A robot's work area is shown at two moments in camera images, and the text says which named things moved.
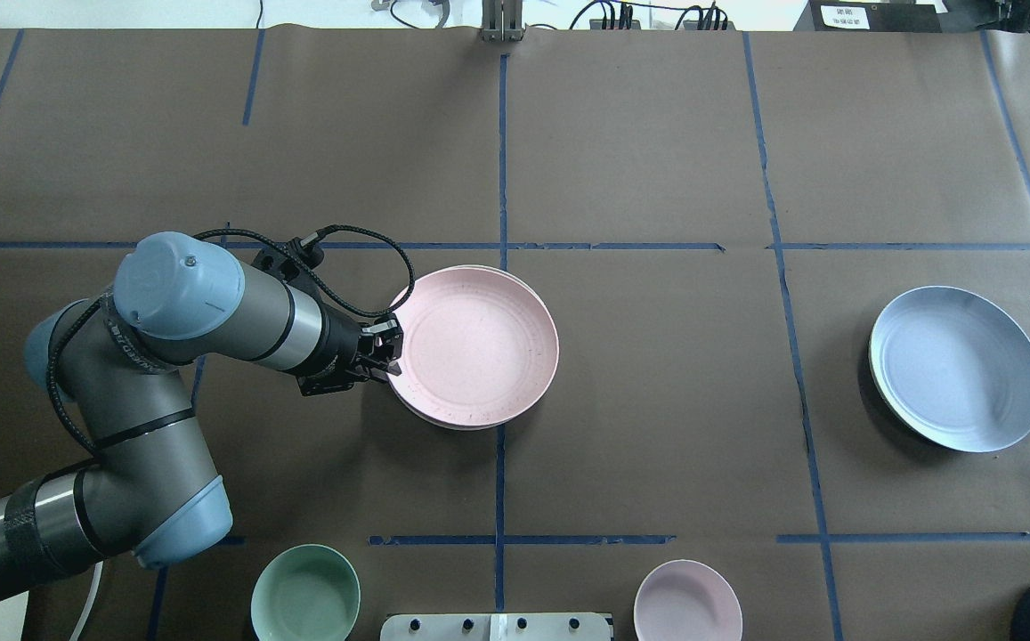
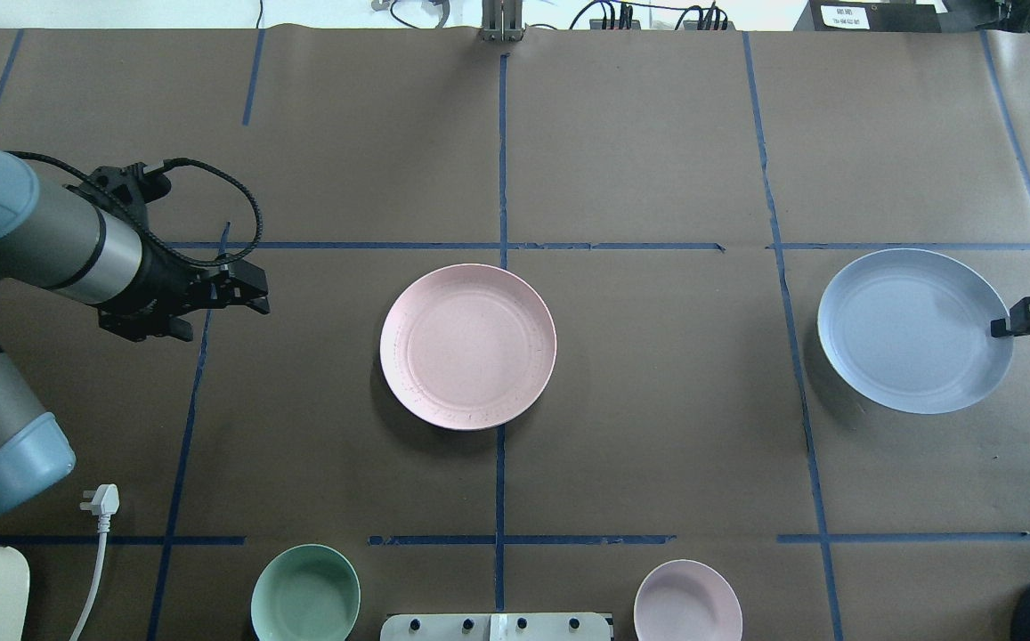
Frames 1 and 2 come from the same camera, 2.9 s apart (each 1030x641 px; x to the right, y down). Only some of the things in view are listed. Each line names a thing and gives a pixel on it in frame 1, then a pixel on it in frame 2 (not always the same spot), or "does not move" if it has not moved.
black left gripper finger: (379, 369) -> (259, 304)
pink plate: (480, 346) does not move
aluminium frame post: (502, 20) does not move
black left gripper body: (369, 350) -> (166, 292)
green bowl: (305, 592) does not move
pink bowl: (686, 600) does not move
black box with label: (882, 16) does not move
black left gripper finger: (385, 332) -> (241, 279)
